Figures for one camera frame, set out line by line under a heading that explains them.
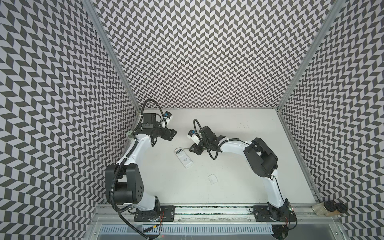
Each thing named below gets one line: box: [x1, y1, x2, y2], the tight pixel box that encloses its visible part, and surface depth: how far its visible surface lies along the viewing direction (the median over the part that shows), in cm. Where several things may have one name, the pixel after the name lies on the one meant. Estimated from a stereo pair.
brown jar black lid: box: [325, 202, 348, 217], surface depth 70 cm
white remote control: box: [174, 147, 194, 169], surface depth 93 cm
